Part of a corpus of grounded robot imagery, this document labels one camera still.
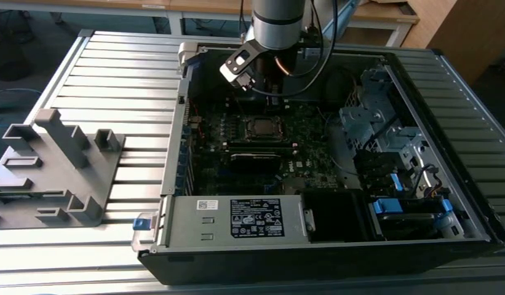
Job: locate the silver CPU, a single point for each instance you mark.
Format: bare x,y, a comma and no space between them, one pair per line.
265,125

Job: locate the CPU socket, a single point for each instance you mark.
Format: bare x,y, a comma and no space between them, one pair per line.
265,140

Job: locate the metal drive cage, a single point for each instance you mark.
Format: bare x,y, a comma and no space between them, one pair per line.
354,115

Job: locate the beige case latch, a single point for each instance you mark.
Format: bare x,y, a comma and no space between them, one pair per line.
186,52

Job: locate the green motherboard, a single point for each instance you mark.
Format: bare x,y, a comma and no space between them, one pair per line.
313,153

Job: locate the black graphics card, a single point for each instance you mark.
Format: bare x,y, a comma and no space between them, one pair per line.
254,169

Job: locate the silver finned heatsink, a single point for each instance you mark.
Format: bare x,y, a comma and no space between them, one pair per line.
294,184

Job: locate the wooden desk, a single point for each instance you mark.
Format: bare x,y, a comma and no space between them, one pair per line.
383,15

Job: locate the blue drive bay clip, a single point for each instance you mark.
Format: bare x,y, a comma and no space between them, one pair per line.
446,207
394,182

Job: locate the blue disk carrier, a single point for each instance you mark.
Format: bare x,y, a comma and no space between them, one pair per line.
385,205

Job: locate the silver power supply unit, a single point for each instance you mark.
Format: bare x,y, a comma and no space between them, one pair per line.
186,221

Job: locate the wooden cabinet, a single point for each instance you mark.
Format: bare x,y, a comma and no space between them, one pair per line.
461,30

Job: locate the blue case latch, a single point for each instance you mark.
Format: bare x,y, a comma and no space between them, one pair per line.
140,223

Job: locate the black hard disk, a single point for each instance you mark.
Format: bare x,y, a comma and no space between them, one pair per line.
406,225

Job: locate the grey parts rack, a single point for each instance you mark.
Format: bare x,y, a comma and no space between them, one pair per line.
63,172

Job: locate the black PC case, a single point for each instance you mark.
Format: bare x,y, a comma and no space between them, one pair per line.
277,267

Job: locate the black office chair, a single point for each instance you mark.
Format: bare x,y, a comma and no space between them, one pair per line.
10,46

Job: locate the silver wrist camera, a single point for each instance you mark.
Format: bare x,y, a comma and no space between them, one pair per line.
235,66

